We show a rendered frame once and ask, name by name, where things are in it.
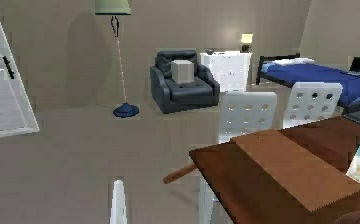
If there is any black leather armchair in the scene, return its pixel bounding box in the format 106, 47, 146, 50
149, 49, 221, 115

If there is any grey cardboard box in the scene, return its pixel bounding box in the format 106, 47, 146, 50
171, 59, 196, 85

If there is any wooden baseball bat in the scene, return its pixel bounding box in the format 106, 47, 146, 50
162, 162, 198, 185

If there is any white chest of drawers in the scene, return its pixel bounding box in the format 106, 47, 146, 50
200, 50, 253, 93

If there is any white perforated chair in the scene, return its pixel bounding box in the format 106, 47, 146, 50
217, 91, 278, 145
281, 81, 344, 130

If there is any green shade floor lamp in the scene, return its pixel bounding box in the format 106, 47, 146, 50
94, 0, 141, 119

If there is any small yellow table lamp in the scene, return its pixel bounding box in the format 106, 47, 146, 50
240, 32, 255, 53

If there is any white pointed object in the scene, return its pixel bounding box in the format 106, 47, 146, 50
109, 179, 128, 224

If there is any brown wooden table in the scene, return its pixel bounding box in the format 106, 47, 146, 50
188, 115, 360, 224

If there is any white pillow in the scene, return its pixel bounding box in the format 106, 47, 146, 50
271, 57, 317, 66

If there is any light brown table runner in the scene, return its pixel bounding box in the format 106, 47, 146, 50
231, 128, 360, 213

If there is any blue bed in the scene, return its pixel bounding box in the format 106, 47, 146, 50
255, 52, 360, 108

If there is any white room door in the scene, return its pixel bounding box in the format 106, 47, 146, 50
0, 0, 41, 140

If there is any dark grey laptop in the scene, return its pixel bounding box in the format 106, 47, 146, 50
342, 98, 360, 130

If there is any black laptop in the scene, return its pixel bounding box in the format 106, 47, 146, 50
347, 56, 360, 78

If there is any black door handle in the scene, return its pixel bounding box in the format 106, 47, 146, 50
2, 55, 15, 80

